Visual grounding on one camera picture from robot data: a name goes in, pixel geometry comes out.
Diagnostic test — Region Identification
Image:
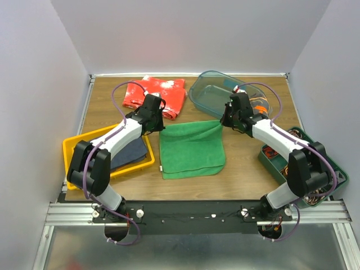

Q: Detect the grey orange towel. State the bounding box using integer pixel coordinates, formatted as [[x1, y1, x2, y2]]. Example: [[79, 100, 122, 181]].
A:
[[249, 97, 272, 117]]

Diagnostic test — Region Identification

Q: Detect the teal plastic basket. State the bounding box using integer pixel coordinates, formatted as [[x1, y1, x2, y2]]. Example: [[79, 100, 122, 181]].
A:
[[188, 70, 266, 119]]

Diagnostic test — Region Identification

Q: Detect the dark blue towel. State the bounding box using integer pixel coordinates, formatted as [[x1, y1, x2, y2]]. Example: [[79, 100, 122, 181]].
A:
[[110, 137, 147, 171]]

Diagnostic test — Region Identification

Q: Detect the green towel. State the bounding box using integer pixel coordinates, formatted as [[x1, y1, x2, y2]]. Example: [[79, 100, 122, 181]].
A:
[[159, 120, 226, 180]]

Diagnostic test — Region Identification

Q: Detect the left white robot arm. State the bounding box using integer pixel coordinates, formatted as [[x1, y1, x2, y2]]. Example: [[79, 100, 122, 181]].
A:
[[66, 93, 165, 222]]

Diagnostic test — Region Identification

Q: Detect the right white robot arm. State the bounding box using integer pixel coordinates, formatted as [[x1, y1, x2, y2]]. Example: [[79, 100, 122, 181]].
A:
[[220, 91, 338, 221]]

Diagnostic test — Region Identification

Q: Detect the red white folded towel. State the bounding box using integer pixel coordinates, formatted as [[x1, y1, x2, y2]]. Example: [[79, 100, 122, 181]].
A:
[[123, 75, 187, 120]]

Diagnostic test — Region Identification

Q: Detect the orange black rolled sock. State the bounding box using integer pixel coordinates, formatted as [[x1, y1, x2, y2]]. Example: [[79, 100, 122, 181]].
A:
[[262, 146, 278, 159]]

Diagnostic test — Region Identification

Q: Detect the green divided organizer box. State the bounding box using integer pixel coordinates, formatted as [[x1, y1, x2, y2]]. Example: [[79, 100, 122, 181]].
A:
[[258, 127, 349, 209]]

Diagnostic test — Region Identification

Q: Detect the yellow plastic tray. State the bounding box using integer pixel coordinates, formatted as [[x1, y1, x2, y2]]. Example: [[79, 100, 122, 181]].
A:
[[62, 125, 155, 180]]

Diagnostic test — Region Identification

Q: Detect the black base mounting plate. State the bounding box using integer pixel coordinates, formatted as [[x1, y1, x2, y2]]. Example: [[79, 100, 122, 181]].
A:
[[92, 200, 293, 236]]

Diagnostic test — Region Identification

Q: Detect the rolled brown sock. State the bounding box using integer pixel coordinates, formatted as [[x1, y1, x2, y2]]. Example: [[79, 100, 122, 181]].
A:
[[304, 196, 325, 206]]

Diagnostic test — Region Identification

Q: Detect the aluminium frame rail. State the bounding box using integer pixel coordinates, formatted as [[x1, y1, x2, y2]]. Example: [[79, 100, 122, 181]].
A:
[[45, 201, 352, 226]]

